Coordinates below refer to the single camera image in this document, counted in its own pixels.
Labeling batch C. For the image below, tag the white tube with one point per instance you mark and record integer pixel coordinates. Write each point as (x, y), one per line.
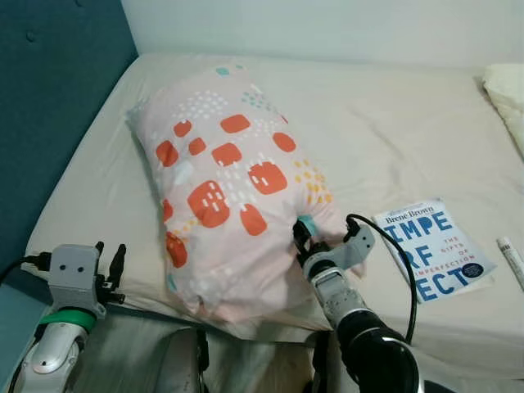
(509, 255)

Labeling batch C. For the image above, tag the pink pillow with orange spots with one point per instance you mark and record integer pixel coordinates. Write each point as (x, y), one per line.
(221, 205)

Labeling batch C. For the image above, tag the white book with blue letters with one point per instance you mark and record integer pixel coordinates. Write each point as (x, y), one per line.
(434, 254)

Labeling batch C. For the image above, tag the cream cartoon print blanket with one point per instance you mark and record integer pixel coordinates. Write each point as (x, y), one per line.
(508, 98)

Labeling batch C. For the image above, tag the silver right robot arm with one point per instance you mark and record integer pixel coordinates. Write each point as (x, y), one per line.
(368, 344)

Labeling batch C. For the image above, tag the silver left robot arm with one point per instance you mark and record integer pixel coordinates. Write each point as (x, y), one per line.
(49, 352)

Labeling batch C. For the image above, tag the dark grey robot left leg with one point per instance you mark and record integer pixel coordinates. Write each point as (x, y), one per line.
(180, 364)

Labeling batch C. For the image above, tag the dark grey robot leg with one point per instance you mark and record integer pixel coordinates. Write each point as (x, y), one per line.
(321, 368)
(180, 364)

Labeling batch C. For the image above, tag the dark grey robot right leg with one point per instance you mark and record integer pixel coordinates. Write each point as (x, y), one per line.
(321, 368)

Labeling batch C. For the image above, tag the mattress with cream sheet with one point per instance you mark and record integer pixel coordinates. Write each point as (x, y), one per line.
(393, 147)

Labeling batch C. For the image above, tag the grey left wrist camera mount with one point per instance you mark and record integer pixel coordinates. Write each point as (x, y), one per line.
(74, 274)

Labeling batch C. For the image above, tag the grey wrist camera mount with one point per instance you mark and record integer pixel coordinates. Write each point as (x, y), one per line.
(74, 274)
(356, 250)

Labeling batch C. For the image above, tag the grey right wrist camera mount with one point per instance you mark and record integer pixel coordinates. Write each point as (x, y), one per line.
(356, 250)

